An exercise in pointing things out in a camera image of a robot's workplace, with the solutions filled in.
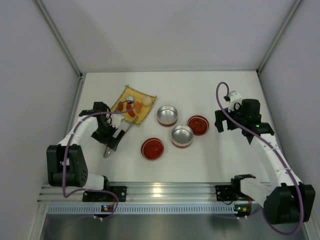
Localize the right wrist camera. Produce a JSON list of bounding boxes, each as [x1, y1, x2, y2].
[[223, 91, 243, 113]]

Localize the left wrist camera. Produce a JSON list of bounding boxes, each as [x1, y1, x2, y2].
[[110, 114, 124, 129]]

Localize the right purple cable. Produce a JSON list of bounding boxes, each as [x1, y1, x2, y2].
[[215, 81, 306, 235]]

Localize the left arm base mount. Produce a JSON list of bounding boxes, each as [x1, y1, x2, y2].
[[82, 185, 127, 203]]

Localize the round white bun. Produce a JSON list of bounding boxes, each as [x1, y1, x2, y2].
[[141, 96, 153, 107]]

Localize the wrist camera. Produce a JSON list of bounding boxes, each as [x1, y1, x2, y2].
[[223, 91, 243, 113], [110, 114, 124, 129]]

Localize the rice ball with seaweed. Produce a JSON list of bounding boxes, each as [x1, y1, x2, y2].
[[126, 96, 135, 103]]

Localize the red lid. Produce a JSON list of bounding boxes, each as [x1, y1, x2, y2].
[[187, 115, 210, 136], [140, 137, 165, 161]]

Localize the slotted cable duct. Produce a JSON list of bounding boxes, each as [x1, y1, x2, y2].
[[47, 204, 238, 215]]

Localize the steel red bowl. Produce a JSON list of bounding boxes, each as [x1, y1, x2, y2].
[[171, 125, 194, 149], [156, 105, 179, 127]]

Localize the left red lid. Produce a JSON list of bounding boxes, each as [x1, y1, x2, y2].
[[140, 137, 165, 161]]

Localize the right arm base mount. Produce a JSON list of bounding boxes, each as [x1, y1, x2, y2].
[[215, 174, 256, 202]]

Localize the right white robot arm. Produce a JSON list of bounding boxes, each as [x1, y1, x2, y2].
[[214, 94, 316, 225]]

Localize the orange fried piece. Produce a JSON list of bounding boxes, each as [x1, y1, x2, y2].
[[135, 101, 143, 114]]

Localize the far steel red bowl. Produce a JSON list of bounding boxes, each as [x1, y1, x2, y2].
[[156, 105, 179, 127]]

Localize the bamboo mat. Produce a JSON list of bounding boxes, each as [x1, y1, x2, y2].
[[111, 85, 157, 125]]

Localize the right red lid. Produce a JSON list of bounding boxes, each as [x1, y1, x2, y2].
[[187, 115, 210, 136]]

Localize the aluminium rail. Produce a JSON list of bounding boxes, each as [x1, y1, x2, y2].
[[37, 182, 230, 204]]

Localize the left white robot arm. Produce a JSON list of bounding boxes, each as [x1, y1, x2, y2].
[[46, 102, 125, 190]]

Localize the near steel red bowl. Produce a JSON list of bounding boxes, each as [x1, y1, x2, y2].
[[171, 125, 194, 149]]

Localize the metal tongs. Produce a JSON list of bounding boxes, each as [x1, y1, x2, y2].
[[103, 116, 139, 158]]

